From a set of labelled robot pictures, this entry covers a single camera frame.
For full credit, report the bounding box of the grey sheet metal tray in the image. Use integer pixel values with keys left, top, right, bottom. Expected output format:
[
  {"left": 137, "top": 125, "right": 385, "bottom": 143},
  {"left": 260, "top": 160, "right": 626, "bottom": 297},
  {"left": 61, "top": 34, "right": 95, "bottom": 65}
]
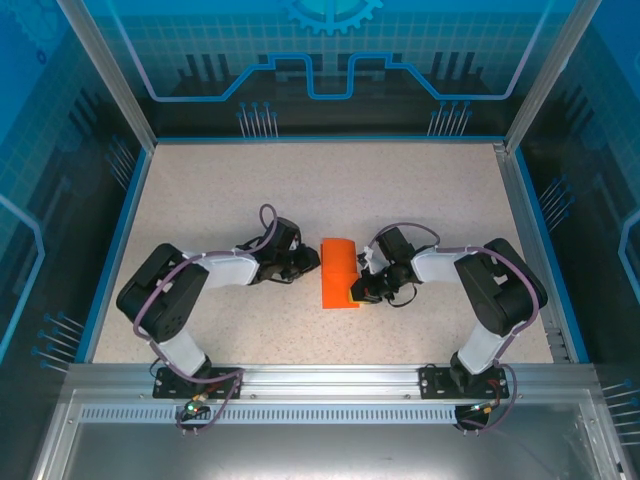
[{"left": 29, "top": 389, "right": 634, "bottom": 480}]

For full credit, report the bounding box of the blue table edge strip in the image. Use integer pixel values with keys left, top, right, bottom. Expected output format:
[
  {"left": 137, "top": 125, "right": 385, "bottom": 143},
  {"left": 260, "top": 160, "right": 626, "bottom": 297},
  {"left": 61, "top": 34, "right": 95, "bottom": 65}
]
[
  {"left": 513, "top": 147, "right": 592, "bottom": 365},
  {"left": 82, "top": 146, "right": 155, "bottom": 365},
  {"left": 152, "top": 133, "right": 507, "bottom": 146}
]

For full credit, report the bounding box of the long aluminium base rail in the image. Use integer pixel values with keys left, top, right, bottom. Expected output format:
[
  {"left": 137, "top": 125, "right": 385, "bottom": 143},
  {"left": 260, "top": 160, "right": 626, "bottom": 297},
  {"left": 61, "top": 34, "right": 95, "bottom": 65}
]
[{"left": 67, "top": 362, "right": 599, "bottom": 404}]

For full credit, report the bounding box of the slotted grey cable duct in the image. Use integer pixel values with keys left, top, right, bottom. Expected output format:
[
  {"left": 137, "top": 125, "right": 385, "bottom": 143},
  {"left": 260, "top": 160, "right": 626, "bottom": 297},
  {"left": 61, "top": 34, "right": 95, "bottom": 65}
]
[{"left": 79, "top": 405, "right": 586, "bottom": 426}]

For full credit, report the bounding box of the aluminium side rail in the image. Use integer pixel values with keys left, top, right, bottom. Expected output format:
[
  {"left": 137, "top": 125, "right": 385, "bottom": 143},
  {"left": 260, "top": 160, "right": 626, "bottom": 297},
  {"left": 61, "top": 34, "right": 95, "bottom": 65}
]
[{"left": 491, "top": 141, "right": 576, "bottom": 365}]

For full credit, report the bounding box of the cable connector with green light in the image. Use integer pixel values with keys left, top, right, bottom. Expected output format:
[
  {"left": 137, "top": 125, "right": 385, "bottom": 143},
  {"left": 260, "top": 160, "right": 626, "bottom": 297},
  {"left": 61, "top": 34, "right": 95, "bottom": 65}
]
[
  {"left": 180, "top": 393, "right": 210, "bottom": 417},
  {"left": 467, "top": 398, "right": 502, "bottom": 417}
]

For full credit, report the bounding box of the blue printed enclosure panel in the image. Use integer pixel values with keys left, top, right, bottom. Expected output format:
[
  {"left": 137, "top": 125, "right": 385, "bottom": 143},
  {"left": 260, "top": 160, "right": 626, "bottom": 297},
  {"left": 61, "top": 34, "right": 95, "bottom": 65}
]
[
  {"left": 507, "top": 0, "right": 640, "bottom": 480},
  {"left": 82, "top": 0, "right": 576, "bottom": 139},
  {"left": 0, "top": 0, "right": 154, "bottom": 480}
]

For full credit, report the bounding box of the slanted aluminium frame post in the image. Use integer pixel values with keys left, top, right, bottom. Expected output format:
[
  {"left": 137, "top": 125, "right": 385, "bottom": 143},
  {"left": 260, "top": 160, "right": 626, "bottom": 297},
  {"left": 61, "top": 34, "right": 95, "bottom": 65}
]
[
  {"left": 503, "top": 0, "right": 601, "bottom": 154},
  {"left": 55, "top": 0, "right": 159, "bottom": 150}
]

